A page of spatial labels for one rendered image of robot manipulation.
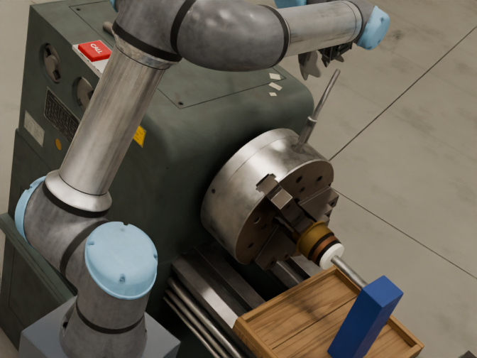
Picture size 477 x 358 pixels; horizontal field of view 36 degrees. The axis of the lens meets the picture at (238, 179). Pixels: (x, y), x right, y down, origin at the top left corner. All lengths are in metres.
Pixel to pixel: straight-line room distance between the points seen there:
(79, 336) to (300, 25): 0.62
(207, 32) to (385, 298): 0.78
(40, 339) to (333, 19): 0.73
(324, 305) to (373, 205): 1.90
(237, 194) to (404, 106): 3.07
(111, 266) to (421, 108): 3.67
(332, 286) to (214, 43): 0.99
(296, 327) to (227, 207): 0.34
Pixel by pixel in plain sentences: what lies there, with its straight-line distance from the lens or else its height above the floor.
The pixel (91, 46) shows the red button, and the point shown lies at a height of 1.27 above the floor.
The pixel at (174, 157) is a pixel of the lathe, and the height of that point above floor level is 1.21.
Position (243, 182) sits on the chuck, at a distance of 1.60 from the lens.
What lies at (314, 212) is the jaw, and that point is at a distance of 1.71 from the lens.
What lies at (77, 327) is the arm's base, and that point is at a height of 1.16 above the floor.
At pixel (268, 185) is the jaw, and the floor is 1.20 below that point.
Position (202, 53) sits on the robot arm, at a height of 1.65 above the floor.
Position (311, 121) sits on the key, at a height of 1.32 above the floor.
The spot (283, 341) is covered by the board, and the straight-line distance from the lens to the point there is 1.72.
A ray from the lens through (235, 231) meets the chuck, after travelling 1.62.
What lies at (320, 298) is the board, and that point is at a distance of 1.84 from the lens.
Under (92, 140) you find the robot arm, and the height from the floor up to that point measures 1.45.
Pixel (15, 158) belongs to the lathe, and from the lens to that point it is 2.16.
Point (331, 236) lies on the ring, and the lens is 1.65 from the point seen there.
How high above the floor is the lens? 2.17
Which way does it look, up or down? 38 degrees down
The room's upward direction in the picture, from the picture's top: 19 degrees clockwise
